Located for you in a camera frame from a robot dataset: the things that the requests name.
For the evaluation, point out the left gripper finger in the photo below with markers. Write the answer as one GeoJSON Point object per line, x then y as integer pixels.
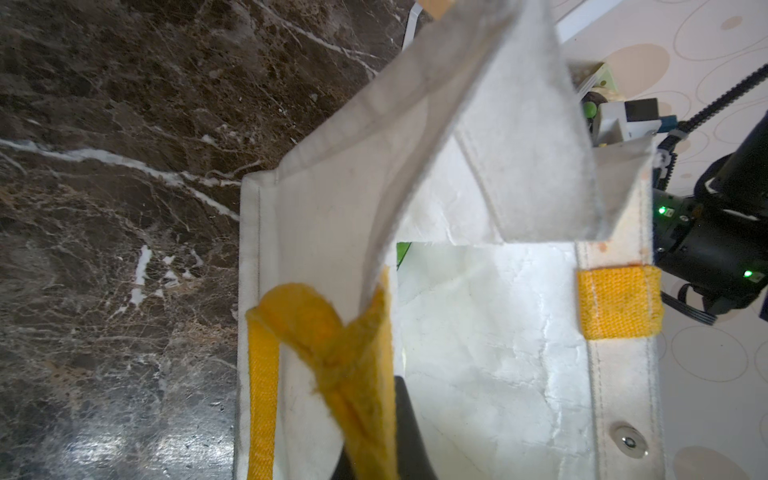
{"type": "Point", "coordinates": [413, 461]}

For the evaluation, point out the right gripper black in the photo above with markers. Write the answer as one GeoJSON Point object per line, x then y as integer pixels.
{"type": "Point", "coordinates": [719, 254]}

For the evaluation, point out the white grocery bag yellow handles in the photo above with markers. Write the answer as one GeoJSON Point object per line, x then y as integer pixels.
{"type": "Point", "coordinates": [524, 316]}

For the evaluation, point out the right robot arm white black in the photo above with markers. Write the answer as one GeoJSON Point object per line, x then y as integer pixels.
{"type": "Point", "coordinates": [737, 181]}

